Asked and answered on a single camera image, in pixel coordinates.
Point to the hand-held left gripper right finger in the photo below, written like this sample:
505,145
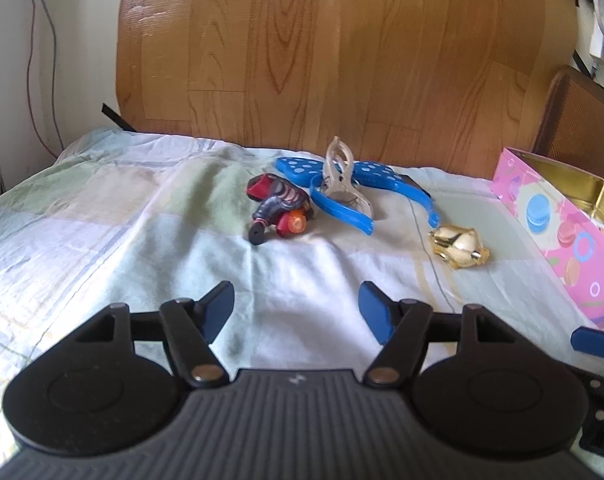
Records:
377,312

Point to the black tape strip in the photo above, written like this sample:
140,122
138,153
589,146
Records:
117,116

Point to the gold toy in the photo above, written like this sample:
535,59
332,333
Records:
457,245

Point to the wood grain panel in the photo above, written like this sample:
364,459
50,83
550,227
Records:
282,60

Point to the red toy motorcycle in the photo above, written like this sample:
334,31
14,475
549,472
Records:
277,200

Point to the pale checked bed sheet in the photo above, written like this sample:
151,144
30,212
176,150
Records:
107,235

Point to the pink biscuit tin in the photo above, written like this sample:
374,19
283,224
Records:
537,215

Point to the brown woven mat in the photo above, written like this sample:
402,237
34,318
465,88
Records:
582,125

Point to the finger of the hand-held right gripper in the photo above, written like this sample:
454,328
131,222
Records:
594,341

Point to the translucent hair claw clip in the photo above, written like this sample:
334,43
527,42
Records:
342,195

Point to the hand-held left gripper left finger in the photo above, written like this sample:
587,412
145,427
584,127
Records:
216,310

